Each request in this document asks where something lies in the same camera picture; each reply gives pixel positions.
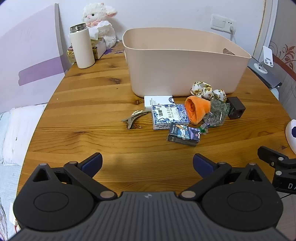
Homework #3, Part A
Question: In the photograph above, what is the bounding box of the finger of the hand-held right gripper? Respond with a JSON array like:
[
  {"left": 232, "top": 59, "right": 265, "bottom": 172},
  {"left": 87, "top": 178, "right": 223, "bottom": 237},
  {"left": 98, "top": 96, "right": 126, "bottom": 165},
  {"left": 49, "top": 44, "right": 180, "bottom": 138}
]
[{"left": 257, "top": 146, "right": 296, "bottom": 173}]

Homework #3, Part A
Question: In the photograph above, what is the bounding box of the white plug with cable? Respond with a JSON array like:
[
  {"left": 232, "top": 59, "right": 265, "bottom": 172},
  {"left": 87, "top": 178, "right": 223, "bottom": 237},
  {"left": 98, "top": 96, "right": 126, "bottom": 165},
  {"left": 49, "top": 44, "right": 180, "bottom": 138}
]
[{"left": 229, "top": 25, "right": 237, "bottom": 43}]

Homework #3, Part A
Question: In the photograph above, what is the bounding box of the white flat box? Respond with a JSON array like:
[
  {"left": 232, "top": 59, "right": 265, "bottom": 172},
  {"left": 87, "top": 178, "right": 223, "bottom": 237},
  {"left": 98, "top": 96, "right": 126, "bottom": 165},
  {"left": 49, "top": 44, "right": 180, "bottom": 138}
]
[{"left": 144, "top": 95, "right": 175, "bottom": 111}]

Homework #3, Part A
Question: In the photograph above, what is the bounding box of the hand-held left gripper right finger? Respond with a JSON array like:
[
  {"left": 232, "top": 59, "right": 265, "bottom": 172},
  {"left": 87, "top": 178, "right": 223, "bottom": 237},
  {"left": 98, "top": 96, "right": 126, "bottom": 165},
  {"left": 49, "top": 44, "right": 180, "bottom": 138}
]
[{"left": 179, "top": 153, "right": 266, "bottom": 200}]

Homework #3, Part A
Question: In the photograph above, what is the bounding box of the clear packet of green leaves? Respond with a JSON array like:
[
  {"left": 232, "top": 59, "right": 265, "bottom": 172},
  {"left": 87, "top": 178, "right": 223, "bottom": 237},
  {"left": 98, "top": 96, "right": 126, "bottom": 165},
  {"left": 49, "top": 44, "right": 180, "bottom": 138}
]
[{"left": 203, "top": 98, "right": 230, "bottom": 127}]

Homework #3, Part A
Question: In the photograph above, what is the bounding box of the white phone stand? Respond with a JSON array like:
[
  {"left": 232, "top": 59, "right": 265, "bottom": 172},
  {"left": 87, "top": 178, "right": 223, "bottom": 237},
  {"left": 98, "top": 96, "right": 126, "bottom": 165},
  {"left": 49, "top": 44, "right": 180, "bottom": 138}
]
[{"left": 254, "top": 46, "right": 275, "bottom": 74}]

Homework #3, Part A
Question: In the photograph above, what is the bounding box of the black cube block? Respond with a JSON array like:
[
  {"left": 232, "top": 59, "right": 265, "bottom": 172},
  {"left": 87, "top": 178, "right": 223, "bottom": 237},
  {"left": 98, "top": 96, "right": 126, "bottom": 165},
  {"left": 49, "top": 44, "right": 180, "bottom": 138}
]
[{"left": 226, "top": 97, "right": 246, "bottom": 120}]

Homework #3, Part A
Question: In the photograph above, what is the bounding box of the beige plastic storage bin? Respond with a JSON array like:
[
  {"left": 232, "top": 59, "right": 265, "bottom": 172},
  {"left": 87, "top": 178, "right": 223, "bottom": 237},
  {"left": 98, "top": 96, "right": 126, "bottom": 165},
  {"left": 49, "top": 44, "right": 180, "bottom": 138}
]
[{"left": 122, "top": 28, "right": 252, "bottom": 97}]

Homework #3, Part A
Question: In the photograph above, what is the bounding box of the gold foil packet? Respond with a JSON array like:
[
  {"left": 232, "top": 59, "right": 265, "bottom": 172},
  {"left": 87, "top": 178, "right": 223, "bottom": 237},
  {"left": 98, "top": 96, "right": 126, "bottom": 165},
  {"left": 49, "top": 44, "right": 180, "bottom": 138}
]
[{"left": 67, "top": 46, "right": 77, "bottom": 63}]

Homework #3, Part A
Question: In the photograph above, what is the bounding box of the orange rolled towel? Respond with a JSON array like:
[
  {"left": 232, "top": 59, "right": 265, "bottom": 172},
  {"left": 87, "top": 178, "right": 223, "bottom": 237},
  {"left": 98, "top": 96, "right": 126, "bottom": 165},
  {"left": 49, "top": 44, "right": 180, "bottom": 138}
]
[{"left": 184, "top": 96, "right": 211, "bottom": 126}]

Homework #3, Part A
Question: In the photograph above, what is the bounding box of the grey metal hair clip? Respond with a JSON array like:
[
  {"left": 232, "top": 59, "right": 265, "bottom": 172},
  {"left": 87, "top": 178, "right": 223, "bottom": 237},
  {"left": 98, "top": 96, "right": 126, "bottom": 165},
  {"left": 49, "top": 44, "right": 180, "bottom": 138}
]
[{"left": 121, "top": 110, "right": 151, "bottom": 129}]

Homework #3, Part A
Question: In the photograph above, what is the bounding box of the white plush lamb toy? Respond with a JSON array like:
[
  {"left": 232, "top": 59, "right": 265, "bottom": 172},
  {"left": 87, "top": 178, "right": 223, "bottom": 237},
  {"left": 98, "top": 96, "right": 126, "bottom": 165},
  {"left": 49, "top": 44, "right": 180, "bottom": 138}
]
[{"left": 81, "top": 2, "right": 118, "bottom": 49}]

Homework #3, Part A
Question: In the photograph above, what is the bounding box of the white rounded object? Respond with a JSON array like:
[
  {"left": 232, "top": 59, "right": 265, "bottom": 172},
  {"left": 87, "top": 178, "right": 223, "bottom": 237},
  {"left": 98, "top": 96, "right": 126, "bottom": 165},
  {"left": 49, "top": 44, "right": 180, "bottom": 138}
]
[{"left": 284, "top": 119, "right": 296, "bottom": 155}]

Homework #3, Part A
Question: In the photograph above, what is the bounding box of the white thermos bottle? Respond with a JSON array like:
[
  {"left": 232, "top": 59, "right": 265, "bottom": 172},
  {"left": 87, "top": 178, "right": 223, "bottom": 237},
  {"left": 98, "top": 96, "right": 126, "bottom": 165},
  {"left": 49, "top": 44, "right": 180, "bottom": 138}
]
[{"left": 70, "top": 23, "right": 95, "bottom": 69}]

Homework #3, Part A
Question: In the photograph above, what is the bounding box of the tissue box with tissue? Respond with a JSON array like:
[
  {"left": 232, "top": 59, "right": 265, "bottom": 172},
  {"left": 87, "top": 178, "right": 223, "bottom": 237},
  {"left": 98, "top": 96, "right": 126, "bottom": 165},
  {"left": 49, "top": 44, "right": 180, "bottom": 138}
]
[{"left": 89, "top": 20, "right": 110, "bottom": 60}]

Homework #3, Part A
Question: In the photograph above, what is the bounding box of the blue and white patterned box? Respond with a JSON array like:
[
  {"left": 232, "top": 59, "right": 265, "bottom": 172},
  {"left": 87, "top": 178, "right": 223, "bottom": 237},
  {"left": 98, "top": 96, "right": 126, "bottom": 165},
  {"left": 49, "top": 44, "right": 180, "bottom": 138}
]
[{"left": 151, "top": 104, "right": 190, "bottom": 130}]

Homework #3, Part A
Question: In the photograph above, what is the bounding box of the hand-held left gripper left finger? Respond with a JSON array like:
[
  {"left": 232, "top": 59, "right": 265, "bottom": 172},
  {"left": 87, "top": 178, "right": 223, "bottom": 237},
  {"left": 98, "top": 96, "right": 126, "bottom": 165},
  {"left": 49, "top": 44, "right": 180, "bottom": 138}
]
[{"left": 31, "top": 152, "right": 117, "bottom": 201}]

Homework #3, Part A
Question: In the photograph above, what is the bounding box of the small dark printed box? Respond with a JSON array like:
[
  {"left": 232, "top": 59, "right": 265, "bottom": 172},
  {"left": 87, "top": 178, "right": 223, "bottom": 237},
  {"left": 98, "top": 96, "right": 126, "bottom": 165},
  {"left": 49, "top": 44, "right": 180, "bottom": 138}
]
[{"left": 167, "top": 124, "right": 201, "bottom": 147}]

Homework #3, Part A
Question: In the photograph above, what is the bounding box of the light blue bedsheet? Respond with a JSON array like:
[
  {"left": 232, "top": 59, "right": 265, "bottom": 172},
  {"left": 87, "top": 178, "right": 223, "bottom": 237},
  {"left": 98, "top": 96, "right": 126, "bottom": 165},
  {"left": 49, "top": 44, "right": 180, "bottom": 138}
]
[{"left": 0, "top": 111, "right": 31, "bottom": 234}]

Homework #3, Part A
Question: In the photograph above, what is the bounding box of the grey laptop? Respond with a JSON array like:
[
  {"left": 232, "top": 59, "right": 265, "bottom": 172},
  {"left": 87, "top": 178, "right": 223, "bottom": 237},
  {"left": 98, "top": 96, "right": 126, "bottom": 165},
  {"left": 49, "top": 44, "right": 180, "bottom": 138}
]
[{"left": 247, "top": 56, "right": 283, "bottom": 89}]

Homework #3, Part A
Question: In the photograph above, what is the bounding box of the floral fabric scrunchie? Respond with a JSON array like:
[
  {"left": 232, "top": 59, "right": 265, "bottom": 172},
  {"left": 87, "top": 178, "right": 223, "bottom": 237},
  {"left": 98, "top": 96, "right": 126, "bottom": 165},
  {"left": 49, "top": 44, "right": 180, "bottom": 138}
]
[{"left": 190, "top": 81, "right": 227, "bottom": 102}]

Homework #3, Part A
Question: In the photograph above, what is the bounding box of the white wall socket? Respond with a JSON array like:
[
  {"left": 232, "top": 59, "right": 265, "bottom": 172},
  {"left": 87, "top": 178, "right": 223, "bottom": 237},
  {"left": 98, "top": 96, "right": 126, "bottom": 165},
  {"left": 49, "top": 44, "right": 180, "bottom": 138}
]
[{"left": 211, "top": 14, "right": 237, "bottom": 30}]

